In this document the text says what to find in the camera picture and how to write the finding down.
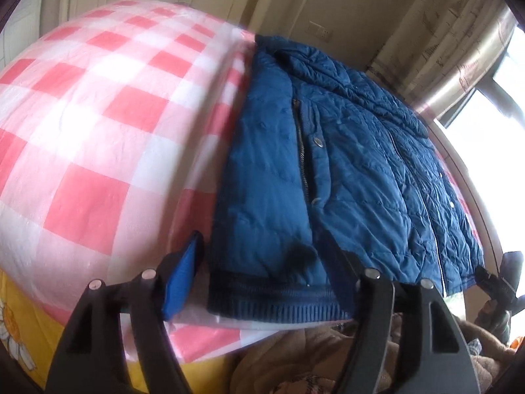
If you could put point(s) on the wall socket plate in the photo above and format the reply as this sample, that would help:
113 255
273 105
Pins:
320 30

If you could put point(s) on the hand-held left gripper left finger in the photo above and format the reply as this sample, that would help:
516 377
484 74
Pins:
182 279

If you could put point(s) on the window with dark frame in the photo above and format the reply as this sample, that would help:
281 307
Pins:
492 152

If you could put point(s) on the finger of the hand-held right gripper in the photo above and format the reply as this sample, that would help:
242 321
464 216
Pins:
514 266
494 281

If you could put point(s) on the white upright pole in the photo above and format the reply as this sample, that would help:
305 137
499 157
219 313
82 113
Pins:
302 10

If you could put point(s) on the pink white checked plastic sheet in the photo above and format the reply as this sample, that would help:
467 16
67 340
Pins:
102 139

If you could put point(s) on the sailboat print curtain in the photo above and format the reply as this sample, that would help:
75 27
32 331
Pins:
447 37

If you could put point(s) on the blue quilted puffer jacket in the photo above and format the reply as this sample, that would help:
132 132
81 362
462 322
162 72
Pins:
344 180

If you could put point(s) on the yellow flower print bedsheet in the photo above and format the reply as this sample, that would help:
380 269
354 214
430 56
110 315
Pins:
37 336

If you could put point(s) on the plaid clothing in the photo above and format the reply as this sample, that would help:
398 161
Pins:
311 385

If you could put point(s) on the brown fuzzy clothing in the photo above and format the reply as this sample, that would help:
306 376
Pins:
295 349

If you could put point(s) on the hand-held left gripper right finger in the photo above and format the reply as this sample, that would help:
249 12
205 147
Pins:
346 279

